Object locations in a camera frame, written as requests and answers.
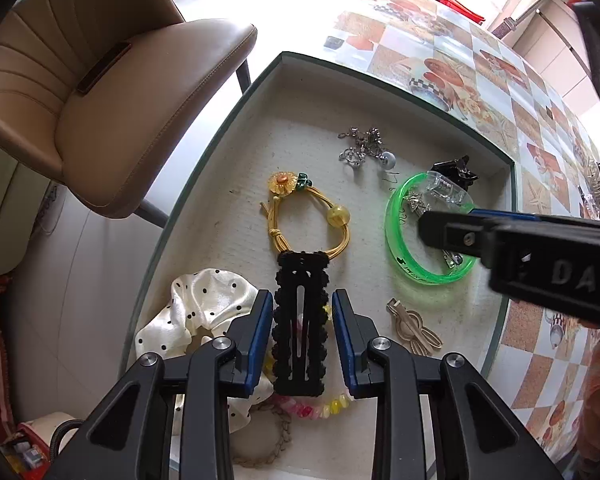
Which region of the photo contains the black scalloped hair clip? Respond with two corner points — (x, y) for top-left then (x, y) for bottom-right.
(272, 250), (329, 398)

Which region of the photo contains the beige metal hair clip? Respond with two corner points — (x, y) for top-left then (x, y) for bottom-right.
(386, 298), (443, 356)

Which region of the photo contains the white polka dot scrunchie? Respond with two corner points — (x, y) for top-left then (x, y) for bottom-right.
(134, 268), (276, 434)

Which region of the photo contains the small black claw clip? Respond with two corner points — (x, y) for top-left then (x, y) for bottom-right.
(430, 155), (479, 191)

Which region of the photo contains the green translucent bangle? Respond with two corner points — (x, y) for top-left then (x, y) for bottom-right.
(385, 174), (476, 285)

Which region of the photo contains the pink yellow beaded bracelet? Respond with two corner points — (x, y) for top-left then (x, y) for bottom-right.
(264, 349), (357, 421)

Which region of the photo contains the brown braided hair tie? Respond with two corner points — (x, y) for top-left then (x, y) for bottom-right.
(229, 401), (294, 469)

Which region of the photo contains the silver charm hair clip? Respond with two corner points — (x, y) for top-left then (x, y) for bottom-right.
(338, 127), (396, 170)

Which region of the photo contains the yellow cord flower bracelet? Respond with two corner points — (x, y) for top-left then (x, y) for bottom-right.
(258, 170), (352, 261)

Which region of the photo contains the silver star hair clip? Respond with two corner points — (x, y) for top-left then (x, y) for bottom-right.
(403, 171), (476, 217)

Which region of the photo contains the checkered patterned tablecloth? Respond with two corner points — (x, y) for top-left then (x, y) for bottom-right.
(324, 0), (600, 466)

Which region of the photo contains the grey shallow tray box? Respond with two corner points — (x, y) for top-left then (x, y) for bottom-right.
(122, 52), (517, 479)

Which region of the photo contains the brown leather chair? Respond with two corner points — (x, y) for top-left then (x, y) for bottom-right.
(0, 0), (258, 219)

